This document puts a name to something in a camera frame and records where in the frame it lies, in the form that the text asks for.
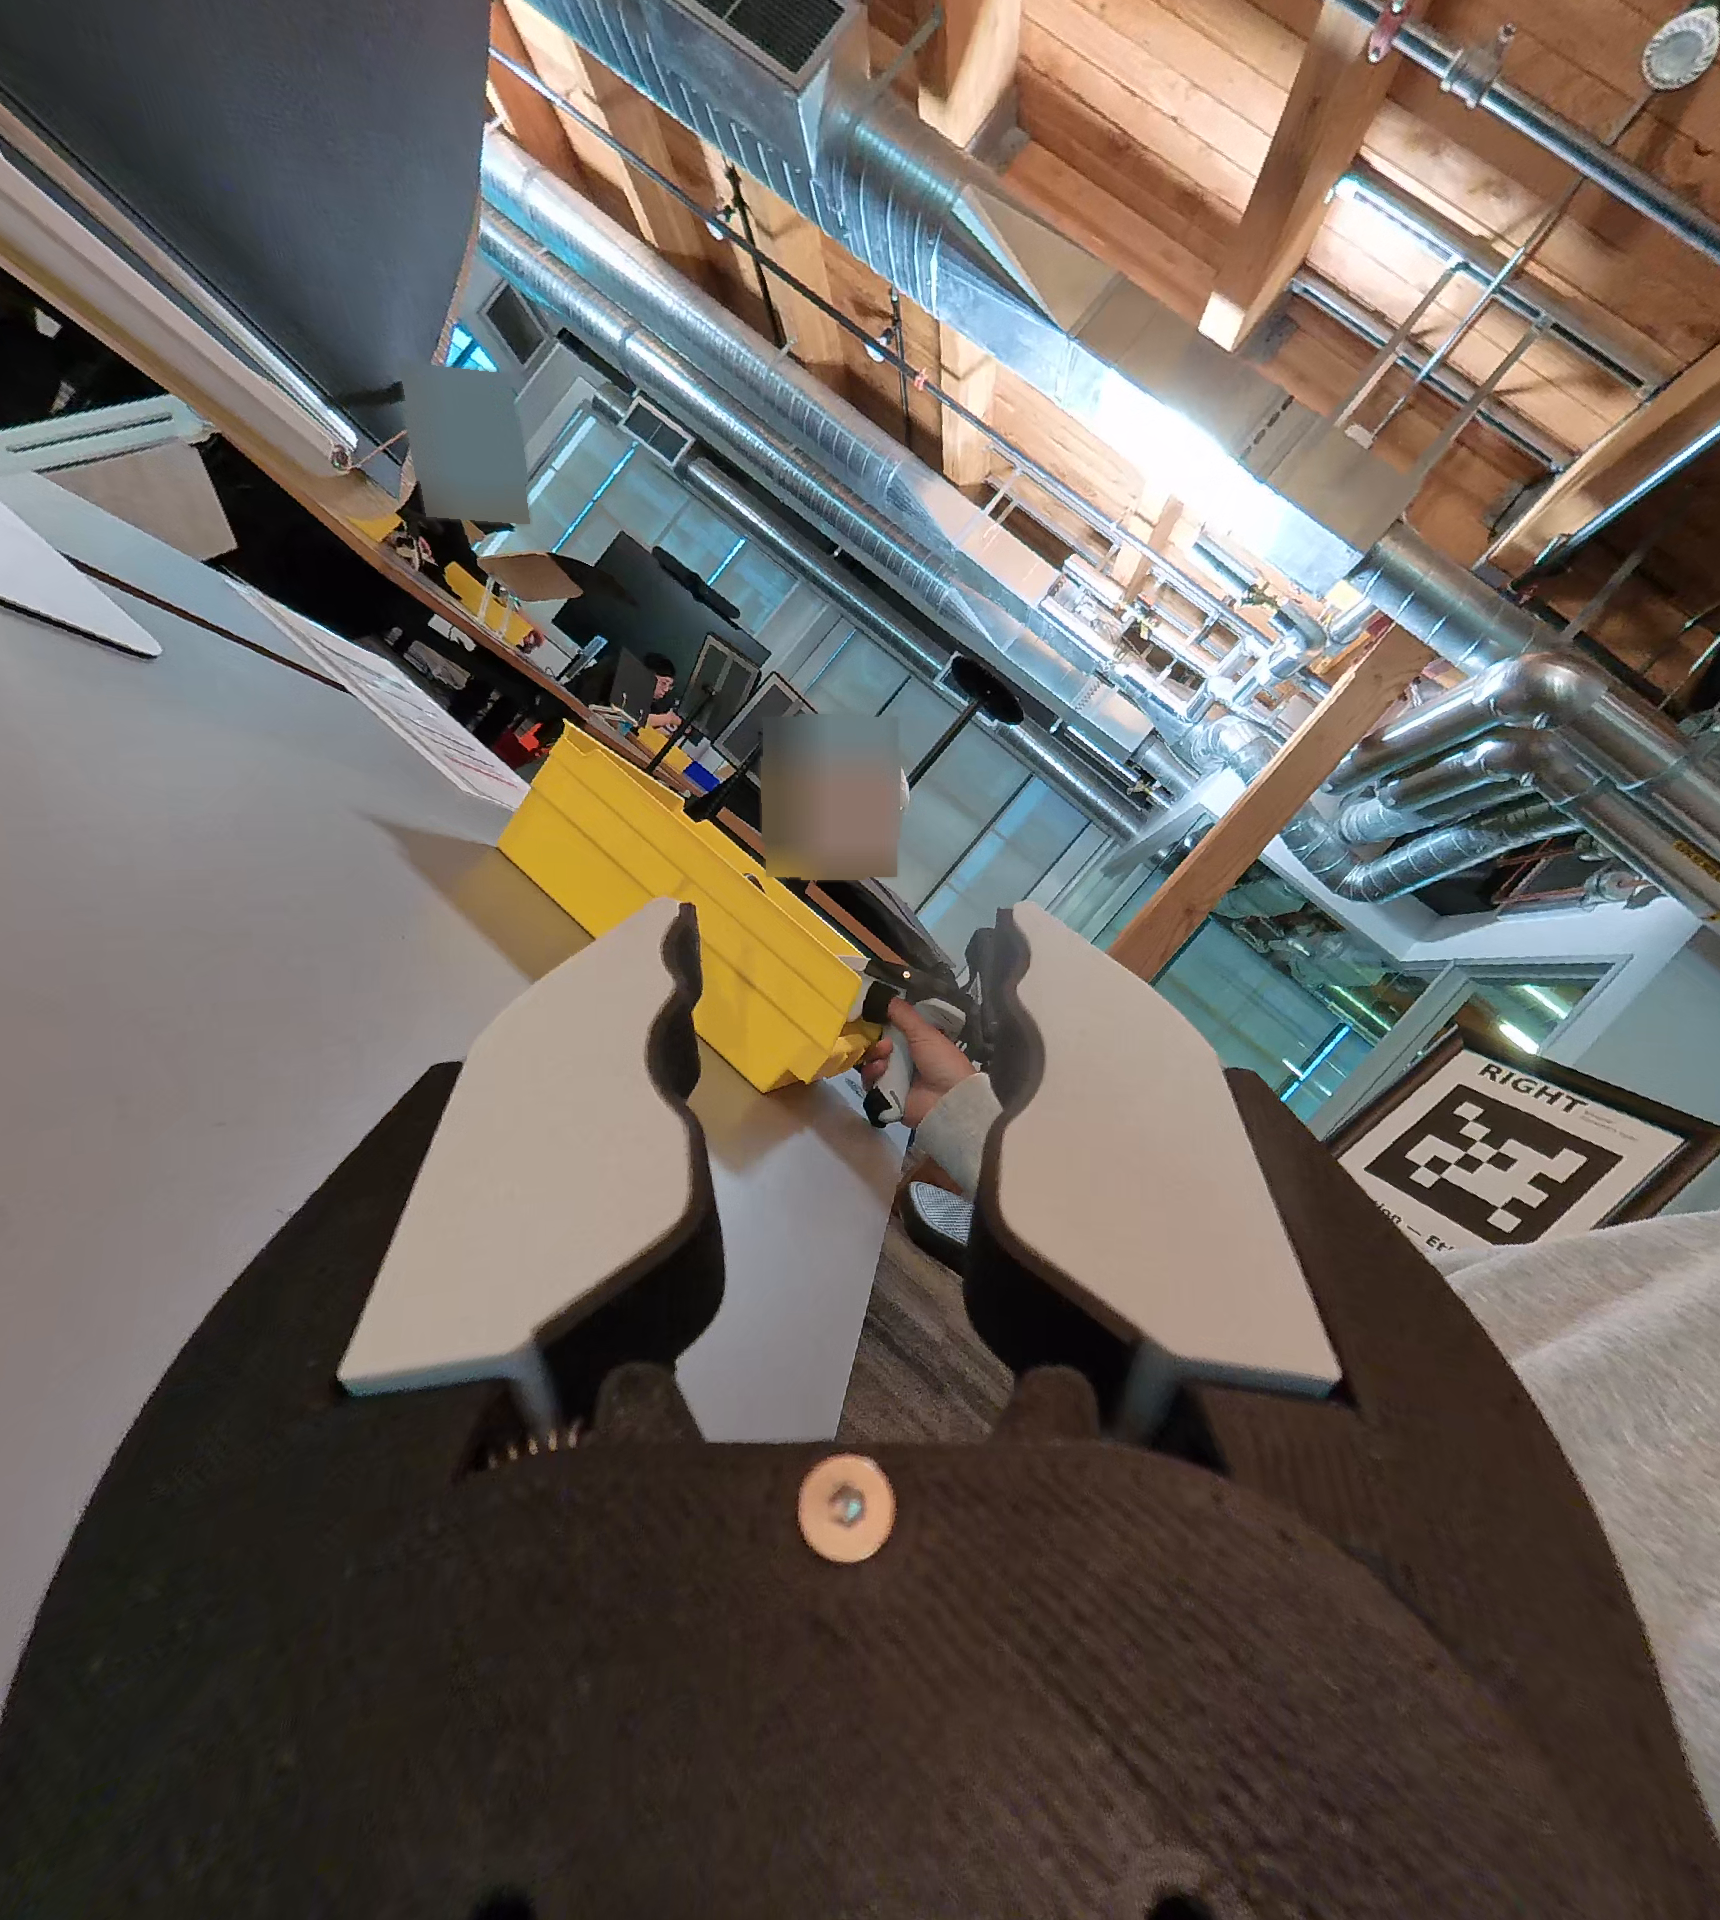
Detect black round lamp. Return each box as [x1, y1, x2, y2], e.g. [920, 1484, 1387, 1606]
[897, 654, 1026, 789]

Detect dark grey panel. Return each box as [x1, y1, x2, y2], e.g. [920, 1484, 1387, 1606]
[0, 0, 495, 450]

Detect framed marker sign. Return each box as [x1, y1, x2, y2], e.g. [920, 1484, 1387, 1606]
[1323, 1023, 1720, 1252]

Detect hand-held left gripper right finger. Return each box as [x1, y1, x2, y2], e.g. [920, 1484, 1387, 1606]
[964, 902, 1345, 1440]

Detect silver insulated pipes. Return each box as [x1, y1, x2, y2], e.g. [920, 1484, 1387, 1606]
[1280, 654, 1720, 902]

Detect yellow plastic bin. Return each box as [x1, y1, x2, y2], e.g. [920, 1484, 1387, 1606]
[496, 728, 873, 1095]

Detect black wall screen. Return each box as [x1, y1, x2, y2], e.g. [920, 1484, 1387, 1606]
[560, 534, 740, 668]

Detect grey desk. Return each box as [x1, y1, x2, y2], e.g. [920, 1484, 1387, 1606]
[0, 395, 911, 1920]

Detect wooden beam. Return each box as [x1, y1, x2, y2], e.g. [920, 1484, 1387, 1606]
[1104, 622, 1441, 979]

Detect white printed sheet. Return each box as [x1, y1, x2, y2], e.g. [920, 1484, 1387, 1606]
[234, 579, 532, 808]

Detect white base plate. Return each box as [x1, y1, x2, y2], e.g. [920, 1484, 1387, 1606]
[0, 435, 162, 659]

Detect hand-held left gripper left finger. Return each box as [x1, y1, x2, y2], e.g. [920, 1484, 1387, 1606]
[336, 897, 729, 1440]

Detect person's grey hoodie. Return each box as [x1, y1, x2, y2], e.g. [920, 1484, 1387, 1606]
[1430, 1198, 1720, 1920]

